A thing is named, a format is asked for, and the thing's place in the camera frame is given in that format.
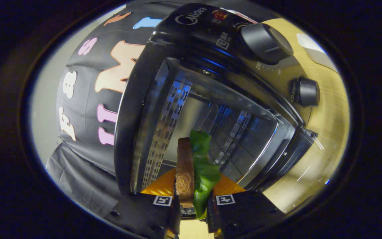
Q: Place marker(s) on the black toaster oven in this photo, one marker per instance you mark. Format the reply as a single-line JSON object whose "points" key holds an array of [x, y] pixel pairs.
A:
{"points": [[211, 36]]}

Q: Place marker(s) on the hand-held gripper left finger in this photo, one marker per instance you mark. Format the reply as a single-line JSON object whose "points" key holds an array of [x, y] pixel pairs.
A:
{"points": [[138, 212]]}

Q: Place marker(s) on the toast and lettuce sandwich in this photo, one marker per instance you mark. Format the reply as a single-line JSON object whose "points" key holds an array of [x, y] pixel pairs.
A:
{"points": [[185, 172]]}

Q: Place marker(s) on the black backdrop cloth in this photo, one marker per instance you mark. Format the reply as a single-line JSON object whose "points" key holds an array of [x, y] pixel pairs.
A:
{"points": [[88, 179]]}

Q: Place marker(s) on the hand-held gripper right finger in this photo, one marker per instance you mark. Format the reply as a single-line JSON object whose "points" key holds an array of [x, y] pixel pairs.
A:
{"points": [[244, 212]]}

